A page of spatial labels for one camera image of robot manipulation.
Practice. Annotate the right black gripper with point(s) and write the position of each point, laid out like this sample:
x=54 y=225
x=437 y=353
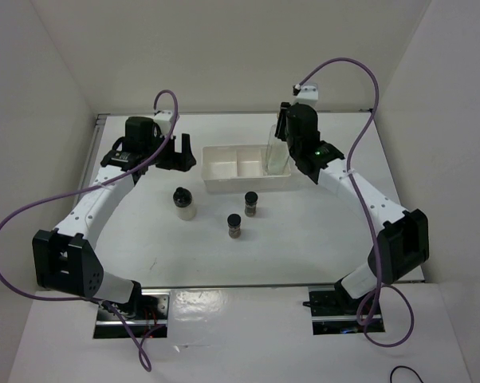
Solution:
x=280 y=132

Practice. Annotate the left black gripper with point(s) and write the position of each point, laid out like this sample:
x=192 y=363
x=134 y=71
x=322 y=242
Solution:
x=182 y=161

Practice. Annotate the glass oil bottle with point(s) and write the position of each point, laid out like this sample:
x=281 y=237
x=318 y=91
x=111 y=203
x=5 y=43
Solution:
x=282 y=159
x=272 y=137

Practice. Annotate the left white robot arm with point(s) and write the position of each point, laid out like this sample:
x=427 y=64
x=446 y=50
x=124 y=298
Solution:
x=65 y=258

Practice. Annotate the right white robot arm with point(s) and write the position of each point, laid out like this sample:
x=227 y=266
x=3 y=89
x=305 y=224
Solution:
x=402 y=239

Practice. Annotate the white salt shaker black cap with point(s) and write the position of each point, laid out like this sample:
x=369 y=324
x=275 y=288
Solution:
x=184 y=203

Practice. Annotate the white divided organizer tray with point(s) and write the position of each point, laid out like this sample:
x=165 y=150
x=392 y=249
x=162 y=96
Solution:
x=239 y=168

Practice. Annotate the spice jar near tray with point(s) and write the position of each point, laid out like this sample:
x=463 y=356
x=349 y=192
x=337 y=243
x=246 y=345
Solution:
x=251 y=200

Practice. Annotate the front spice jar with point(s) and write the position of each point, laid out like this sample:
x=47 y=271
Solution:
x=234 y=225

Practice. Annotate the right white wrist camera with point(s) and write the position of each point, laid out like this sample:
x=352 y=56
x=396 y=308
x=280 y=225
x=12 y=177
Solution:
x=306 y=94

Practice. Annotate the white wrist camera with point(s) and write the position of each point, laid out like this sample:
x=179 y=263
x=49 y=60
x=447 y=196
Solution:
x=306 y=94
x=164 y=119

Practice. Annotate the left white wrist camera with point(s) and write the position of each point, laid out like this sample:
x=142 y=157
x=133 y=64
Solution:
x=164 y=119

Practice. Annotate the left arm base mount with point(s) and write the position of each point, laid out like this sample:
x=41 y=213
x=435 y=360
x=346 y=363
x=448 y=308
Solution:
x=150 y=320

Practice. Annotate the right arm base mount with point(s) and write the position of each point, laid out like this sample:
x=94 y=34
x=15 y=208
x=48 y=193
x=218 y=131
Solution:
x=330 y=314

